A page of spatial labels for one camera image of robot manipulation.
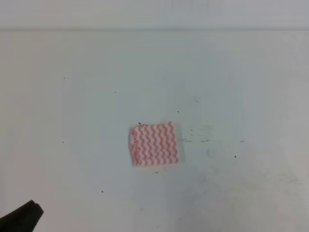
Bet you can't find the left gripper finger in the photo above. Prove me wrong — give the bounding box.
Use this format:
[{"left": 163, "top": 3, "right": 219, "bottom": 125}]
[{"left": 0, "top": 200, "right": 44, "bottom": 232}]

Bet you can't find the pink white wavy towel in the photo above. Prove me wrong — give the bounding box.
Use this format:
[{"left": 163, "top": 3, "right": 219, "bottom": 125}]
[{"left": 128, "top": 121, "right": 184, "bottom": 167}]

